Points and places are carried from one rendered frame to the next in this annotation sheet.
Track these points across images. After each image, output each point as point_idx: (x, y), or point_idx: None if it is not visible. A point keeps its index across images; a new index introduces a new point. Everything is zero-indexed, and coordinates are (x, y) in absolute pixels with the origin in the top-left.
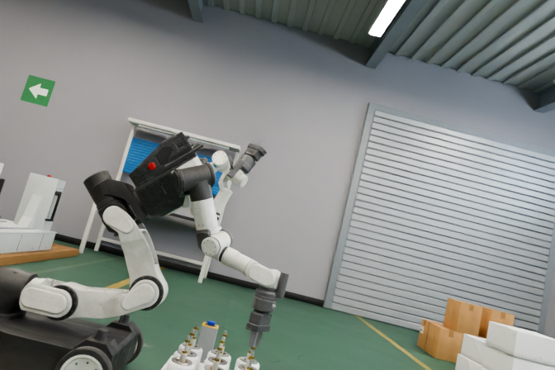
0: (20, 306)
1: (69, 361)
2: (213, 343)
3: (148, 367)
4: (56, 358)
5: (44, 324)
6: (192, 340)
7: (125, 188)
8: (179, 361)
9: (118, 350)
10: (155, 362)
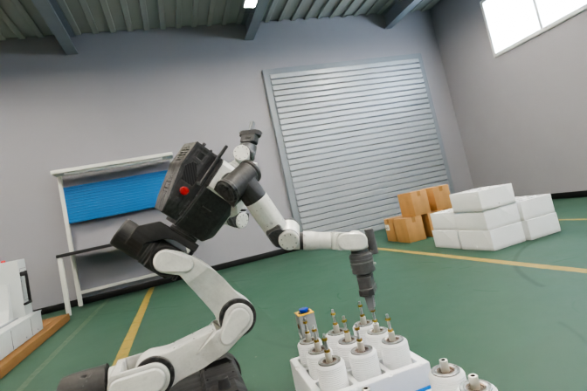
0: None
1: None
2: (316, 325)
3: (251, 380)
4: None
5: None
6: (308, 335)
7: (163, 227)
8: (328, 362)
9: (245, 387)
10: (251, 372)
